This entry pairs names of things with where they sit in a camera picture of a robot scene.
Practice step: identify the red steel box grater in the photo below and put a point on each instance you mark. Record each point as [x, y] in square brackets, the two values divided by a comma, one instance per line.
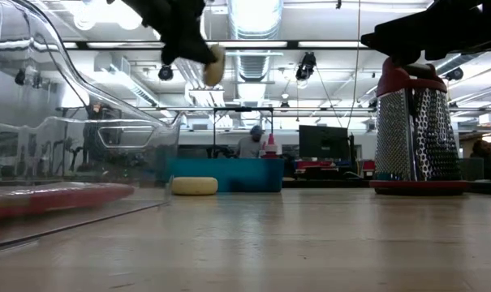
[395, 138]

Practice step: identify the black ceiling spotlight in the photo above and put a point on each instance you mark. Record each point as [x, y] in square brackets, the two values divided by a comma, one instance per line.
[455, 74]
[306, 65]
[166, 72]

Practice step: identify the red crate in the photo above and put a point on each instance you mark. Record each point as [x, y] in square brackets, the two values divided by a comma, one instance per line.
[314, 164]

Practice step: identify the clear plastic container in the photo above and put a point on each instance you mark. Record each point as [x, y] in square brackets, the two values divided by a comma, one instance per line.
[127, 121]

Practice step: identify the black aluminium table frame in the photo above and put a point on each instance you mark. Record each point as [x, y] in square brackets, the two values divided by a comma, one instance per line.
[330, 183]

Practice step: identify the black monitor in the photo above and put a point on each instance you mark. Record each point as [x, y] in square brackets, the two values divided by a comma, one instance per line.
[322, 142]

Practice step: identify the person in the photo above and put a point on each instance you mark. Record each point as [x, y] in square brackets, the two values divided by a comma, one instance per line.
[249, 148]

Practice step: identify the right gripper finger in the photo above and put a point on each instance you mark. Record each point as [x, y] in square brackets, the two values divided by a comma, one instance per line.
[411, 34]
[409, 58]

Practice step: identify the red snack packet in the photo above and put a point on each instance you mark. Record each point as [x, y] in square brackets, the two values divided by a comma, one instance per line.
[58, 198]

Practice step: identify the orange glazed toy donut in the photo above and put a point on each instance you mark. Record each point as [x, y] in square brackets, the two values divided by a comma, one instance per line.
[214, 73]

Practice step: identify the silver ventilation duct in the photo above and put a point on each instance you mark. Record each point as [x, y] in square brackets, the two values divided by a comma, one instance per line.
[255, 20]

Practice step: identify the yellow sponge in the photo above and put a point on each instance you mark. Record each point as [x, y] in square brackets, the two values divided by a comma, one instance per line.
[194, 186]

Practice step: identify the red food colouring bottle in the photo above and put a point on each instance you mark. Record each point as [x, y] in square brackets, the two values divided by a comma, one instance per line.
[270, 148]

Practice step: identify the blue plastic bin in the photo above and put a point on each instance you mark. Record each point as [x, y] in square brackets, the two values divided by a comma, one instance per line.
[245, 174]

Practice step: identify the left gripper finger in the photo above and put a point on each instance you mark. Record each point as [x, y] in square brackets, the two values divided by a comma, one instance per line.
[173, 50]
[200, 48]

